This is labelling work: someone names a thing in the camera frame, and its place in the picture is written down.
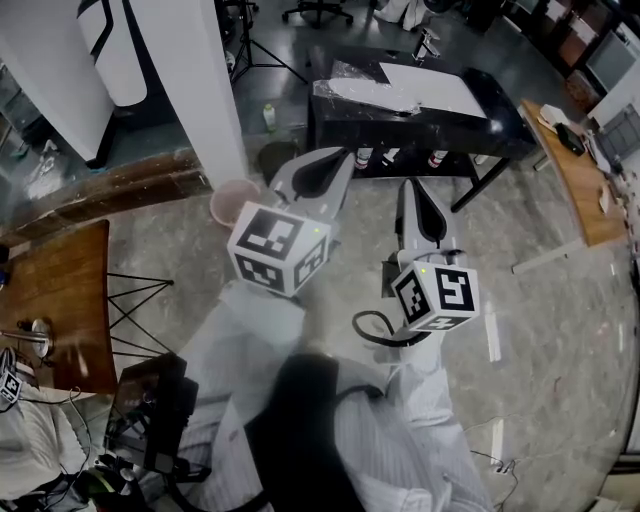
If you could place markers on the white machine with black stripe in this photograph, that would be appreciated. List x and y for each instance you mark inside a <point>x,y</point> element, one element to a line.
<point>115,55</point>

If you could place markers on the black office chair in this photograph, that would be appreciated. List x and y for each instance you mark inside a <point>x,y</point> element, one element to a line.
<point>317,10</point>

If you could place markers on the white small box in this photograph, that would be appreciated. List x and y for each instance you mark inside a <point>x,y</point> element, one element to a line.
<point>554,115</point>

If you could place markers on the dark round bin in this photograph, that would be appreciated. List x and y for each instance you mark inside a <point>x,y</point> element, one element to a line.
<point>275,157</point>

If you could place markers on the black tripod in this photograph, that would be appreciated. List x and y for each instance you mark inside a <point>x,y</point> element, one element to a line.
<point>250,45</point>

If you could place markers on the white power strip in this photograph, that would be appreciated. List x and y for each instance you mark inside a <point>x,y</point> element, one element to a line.
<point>502,469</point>

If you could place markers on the green capped plastic bottle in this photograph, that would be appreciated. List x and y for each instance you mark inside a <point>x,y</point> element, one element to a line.
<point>269,118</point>

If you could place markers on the metal cup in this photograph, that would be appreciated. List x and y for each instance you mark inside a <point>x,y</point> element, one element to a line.
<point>39,337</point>

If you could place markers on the chrome faucet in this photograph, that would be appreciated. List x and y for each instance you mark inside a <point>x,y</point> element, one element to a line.
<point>426,45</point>

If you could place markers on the person's white striped clothing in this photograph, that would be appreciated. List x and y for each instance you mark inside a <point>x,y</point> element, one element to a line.
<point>400,465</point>

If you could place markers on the pink plastic bucket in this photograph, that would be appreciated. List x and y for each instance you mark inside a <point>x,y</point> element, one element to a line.
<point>232,202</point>

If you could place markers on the clear plastic bag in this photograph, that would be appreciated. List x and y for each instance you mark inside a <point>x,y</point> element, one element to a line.
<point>350,80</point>

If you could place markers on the black equipment case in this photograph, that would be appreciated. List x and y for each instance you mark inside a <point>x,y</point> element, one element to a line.
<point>150,410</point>

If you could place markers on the white crumpled cloth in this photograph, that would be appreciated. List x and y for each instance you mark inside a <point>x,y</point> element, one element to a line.
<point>35,445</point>

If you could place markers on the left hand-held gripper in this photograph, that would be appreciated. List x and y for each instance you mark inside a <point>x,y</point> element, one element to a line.
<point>280,250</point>

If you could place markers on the person's left forearm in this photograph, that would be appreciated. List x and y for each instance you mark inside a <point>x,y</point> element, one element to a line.
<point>260,325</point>

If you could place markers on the black small device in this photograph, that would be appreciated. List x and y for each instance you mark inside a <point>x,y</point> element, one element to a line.
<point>571,139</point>

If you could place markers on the black glossy table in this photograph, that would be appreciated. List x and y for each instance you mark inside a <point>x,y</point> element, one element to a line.
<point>425,132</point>

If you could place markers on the white flat board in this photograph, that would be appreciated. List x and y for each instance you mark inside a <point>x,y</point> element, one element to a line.
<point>440,90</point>

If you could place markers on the light wooden desk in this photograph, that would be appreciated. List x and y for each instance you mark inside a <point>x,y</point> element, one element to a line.
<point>580,185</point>

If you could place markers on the dark wooden table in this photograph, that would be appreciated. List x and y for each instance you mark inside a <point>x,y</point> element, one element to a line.
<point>55,280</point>

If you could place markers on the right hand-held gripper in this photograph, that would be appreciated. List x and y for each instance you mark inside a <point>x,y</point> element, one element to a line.
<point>440,297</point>

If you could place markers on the person's right forearm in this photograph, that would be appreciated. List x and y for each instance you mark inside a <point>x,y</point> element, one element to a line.
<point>425,370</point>

